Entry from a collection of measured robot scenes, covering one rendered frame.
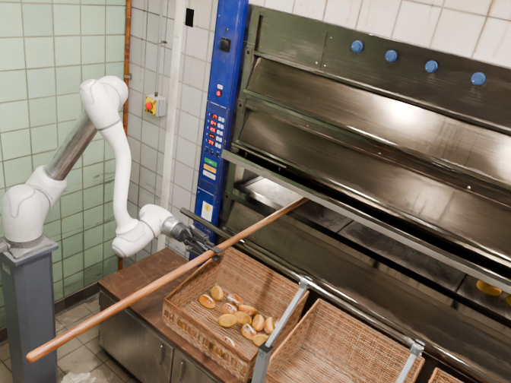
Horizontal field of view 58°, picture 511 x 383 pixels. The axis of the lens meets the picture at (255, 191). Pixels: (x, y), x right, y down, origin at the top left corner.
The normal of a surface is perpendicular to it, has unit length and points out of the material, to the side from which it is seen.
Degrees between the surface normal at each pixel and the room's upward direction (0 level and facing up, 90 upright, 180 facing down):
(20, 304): 90
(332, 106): 70
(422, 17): 90
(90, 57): 90
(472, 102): 90
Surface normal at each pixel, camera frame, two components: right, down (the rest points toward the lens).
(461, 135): -0.51, -0.04
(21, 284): 0.15, 0.48
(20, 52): 0.78, 0.39
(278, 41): -0.60, 0.28
